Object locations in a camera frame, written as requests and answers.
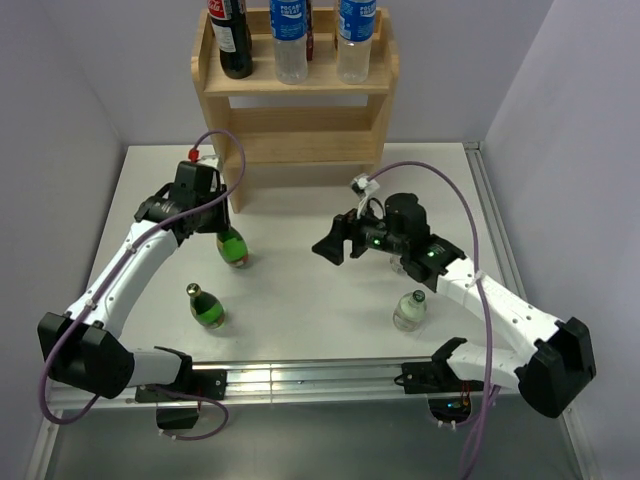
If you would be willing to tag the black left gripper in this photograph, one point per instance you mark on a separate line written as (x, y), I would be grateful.
(222, 222)

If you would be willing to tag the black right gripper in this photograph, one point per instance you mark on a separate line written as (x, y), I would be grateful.
(347, 226)

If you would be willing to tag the blue grape juice carton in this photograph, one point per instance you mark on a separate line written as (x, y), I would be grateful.
(309, 31)

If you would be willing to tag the Pocari Sweat bottle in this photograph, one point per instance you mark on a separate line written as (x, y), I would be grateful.
(289, 31)
(356, 24)

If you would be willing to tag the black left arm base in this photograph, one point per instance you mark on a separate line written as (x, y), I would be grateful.
(180, 407)

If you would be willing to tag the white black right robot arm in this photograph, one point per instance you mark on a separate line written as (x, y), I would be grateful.
(549, 361)

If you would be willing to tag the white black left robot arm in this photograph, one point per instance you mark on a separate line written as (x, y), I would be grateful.
(81, 347)

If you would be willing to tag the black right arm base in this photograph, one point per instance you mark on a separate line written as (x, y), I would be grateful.
(425, 377)

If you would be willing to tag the wooden two-tier shelf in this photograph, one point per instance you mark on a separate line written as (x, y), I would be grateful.
(321, 121)

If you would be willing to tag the clear glass bottle rear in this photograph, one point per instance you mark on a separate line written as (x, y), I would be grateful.
(396, 265)

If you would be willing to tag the clear glass bottle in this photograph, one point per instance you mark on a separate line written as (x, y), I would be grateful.
(410, 311)
(396, 265)

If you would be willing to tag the clear glass bottle front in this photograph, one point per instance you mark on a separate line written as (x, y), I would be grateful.
(410, 311)

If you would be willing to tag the green glass bottle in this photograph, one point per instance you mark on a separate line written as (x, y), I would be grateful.
(206, 309)

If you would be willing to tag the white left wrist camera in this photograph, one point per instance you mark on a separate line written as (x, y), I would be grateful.
(199, 160)

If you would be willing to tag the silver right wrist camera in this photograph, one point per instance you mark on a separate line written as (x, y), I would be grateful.
(364, 188)

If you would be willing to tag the aluminium frame rail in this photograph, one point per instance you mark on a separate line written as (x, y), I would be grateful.
(298, 327)

